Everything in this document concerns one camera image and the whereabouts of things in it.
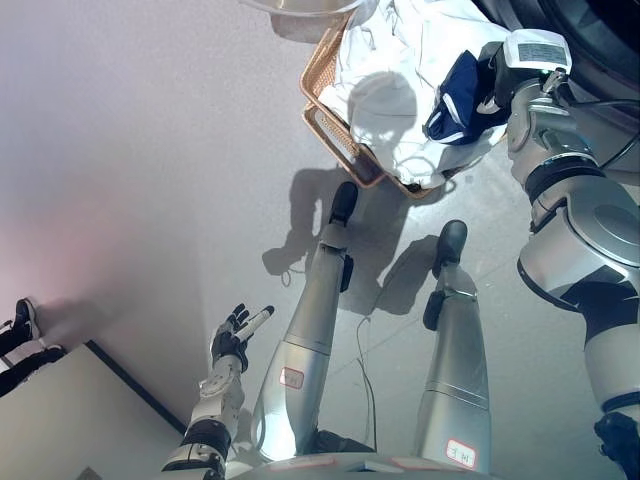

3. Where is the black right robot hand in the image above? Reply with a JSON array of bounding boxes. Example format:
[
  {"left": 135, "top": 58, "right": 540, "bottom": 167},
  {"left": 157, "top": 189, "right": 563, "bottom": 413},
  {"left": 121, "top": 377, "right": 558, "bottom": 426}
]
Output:
[{"left": 476, "top": 28, "right": 573, "bottom": 118}]

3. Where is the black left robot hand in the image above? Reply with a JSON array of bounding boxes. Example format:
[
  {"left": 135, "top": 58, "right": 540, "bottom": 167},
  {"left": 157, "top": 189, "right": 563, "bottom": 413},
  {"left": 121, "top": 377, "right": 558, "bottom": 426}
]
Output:
[{"left": 209, "top": 303, "right": 277, "bottom": 374}]

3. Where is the woven beige laundry basket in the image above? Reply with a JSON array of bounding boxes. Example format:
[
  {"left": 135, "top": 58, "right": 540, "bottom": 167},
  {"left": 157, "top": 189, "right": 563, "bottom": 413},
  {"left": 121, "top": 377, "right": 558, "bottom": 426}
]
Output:
[{"left": 299, "top": 22, "right": 507, "bottom": 202}]

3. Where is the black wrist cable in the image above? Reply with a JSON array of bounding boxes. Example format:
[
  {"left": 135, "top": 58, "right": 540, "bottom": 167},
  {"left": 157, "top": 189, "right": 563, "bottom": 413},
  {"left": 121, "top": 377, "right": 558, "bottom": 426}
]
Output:
[{"left": 542, "top": 69, "right": 640, "bottom": 172}]

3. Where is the person's black trouser leg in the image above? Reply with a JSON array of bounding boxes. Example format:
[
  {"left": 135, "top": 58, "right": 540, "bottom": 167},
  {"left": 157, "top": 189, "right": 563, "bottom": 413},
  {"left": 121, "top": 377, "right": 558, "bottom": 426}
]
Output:
[{"left": 0, "top": 323, "right": 67, "bottom": 397}]

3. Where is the navy blue garment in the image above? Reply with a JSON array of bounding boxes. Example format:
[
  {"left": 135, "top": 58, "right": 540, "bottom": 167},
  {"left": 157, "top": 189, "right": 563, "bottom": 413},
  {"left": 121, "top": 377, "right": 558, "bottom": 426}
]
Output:
[{"left": 424, "top": 49, "right": 512, "bottom": 147}]

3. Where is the round glass washer door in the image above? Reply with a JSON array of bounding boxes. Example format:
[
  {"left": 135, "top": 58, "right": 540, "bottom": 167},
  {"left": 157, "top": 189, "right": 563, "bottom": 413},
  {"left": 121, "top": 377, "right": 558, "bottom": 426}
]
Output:
[{"left": 238, "top": 0, "right": 376, "bottom": 22}]

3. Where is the white crumpled garment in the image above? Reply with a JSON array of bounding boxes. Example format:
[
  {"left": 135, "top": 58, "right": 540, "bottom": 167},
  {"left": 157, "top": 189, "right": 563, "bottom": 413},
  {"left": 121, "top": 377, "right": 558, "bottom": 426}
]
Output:
[{"left": 319, "top": 0, "right": 509, "bottom": 192}]

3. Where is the grey front-load washing machine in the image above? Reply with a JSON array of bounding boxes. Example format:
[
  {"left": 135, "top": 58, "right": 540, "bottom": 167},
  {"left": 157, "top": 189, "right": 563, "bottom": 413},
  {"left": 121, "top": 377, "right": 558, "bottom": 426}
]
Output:
[{"left": 471, "top": 0, "right": 640, "bottom": 104}]

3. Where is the black and white sneaker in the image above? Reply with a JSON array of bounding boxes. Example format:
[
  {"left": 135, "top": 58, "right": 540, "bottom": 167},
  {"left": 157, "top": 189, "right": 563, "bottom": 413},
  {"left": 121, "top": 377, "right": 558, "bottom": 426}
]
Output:
[{"left": 13, "top": 297, "right": 40, "bottom": 347}]

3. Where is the white low cabinet black base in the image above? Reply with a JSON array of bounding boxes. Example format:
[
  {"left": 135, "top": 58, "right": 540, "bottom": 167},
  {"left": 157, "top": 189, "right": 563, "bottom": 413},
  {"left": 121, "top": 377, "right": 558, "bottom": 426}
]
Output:
[{"left": 0, "top": 339, "right": 189, "bottom": 480}]

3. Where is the thin white floor cable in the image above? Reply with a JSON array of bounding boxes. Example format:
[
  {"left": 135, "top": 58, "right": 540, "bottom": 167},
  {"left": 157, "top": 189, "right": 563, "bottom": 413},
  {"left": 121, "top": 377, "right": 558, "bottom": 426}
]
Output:
[{"left": 355, "top": 311, "right": 382, "bottom": 449}]

